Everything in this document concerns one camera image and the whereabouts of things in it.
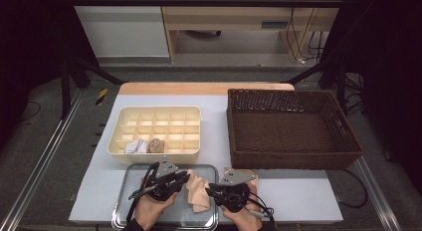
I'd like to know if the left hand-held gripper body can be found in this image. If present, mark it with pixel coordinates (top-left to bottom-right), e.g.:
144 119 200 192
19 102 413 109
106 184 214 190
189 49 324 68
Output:
145 159 178 201

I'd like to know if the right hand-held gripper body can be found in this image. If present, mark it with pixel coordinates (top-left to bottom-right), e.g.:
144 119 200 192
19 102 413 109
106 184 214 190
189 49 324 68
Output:
217 168 257 214

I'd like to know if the cream divided storage box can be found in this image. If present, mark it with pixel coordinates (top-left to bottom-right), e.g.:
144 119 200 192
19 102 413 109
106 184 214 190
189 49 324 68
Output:
107 105 202 164

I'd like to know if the beige sock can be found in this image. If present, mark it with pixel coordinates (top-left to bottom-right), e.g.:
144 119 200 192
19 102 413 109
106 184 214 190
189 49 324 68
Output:
146 137 166 154
183 166 260 214

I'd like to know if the clear plastic lid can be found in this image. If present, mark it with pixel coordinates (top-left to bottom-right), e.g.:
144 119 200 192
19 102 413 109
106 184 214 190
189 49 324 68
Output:
110 163 220 231

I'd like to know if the brown wicker basket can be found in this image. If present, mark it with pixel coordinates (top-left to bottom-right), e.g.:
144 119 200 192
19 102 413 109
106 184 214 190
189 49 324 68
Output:
226 88 365 171

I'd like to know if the person's right hand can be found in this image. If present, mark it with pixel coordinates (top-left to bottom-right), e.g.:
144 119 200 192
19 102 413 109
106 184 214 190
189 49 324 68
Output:
221 181 264 231

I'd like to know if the person's left hand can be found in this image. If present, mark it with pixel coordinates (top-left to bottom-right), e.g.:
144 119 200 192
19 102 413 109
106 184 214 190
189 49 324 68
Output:
133 176 179 231

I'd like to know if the yellow black tape piece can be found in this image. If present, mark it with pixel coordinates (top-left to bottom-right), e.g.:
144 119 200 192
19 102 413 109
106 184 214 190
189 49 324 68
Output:
95 88 109 107

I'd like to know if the black metal stand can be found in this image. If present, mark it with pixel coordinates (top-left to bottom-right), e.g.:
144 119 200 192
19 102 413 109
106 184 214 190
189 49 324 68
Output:
59 55 125 119
285 56 349 116

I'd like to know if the white cabinet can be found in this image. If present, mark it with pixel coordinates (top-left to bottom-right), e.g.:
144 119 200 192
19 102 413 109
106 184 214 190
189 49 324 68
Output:
68 0 170 59

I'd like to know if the light wooden desk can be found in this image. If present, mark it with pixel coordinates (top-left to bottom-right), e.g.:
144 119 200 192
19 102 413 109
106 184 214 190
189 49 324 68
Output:
158 0 346 64

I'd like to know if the black metal crossbar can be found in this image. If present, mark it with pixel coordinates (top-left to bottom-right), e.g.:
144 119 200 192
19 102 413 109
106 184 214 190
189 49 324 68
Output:
68 0 346 9

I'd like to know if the black curtain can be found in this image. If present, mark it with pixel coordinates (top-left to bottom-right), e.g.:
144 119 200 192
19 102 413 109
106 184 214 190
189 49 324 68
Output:
319 0 422 192
0 0 101 152

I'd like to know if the right hand-held gripper cable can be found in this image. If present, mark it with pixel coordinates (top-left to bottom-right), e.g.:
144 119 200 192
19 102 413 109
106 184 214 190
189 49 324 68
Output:
247 190 277 225

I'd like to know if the aluminium floor rail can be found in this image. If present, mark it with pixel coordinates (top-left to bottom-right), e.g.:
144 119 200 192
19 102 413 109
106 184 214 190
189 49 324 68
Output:
0 88 86 231
354 155 404 231

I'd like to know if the thick black floor cable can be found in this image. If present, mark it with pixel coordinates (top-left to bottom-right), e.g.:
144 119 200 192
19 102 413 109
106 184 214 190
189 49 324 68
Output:
336 169 368 209

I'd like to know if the thin black floor cable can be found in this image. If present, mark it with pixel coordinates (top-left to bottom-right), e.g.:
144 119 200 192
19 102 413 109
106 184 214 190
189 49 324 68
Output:
21 101 43 122

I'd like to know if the bundle of black cables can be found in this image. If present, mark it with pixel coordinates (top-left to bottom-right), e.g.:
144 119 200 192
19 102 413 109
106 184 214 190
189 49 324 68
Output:
343 73 365 116

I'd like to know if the black hanging cable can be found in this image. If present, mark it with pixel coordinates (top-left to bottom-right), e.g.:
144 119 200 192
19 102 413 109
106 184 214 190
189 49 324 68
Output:
285 0 303 61

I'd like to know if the yellow cable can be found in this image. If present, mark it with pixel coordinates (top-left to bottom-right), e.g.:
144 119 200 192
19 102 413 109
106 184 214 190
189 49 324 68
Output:
287 0 323 63

